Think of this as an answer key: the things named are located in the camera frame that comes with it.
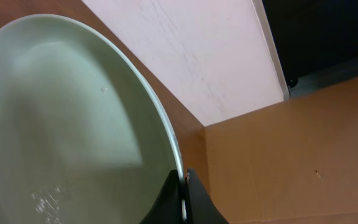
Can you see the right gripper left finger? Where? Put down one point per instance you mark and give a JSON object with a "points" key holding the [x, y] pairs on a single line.
{"points": [[167, 208]]}

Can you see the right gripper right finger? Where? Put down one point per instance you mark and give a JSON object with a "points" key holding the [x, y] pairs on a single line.
{"points": [[199, 207]]}

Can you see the light blue plate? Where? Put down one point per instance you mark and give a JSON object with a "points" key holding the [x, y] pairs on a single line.
{"points": [[83, 136]]}

